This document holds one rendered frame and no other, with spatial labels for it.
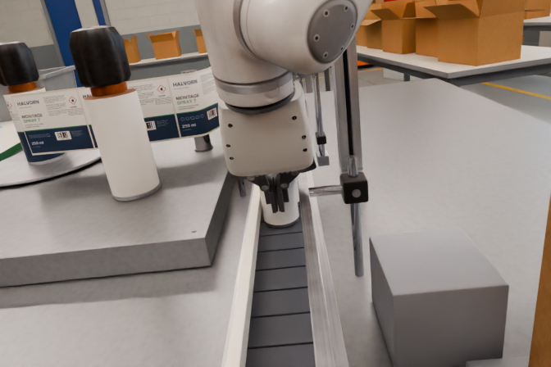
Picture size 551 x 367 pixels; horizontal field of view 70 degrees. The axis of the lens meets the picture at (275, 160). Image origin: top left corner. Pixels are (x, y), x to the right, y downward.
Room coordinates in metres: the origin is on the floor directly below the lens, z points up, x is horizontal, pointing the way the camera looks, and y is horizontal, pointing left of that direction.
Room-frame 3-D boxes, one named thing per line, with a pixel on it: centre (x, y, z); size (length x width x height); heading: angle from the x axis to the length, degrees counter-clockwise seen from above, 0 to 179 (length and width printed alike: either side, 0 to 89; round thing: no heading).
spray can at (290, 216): (0.51, 0.00, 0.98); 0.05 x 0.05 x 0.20
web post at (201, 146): (0.90, 0.17, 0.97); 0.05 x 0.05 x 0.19
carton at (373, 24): (3.52, -1.09, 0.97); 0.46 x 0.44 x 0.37; 9
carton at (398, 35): (3.06, -1.13, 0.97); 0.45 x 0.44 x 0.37; 97
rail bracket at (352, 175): (0.42, -0.07, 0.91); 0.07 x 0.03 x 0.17; 86
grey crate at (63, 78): (2.47, 1.41, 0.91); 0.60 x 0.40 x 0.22; 7
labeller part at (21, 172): (0.96, 0.57, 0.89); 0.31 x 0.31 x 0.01
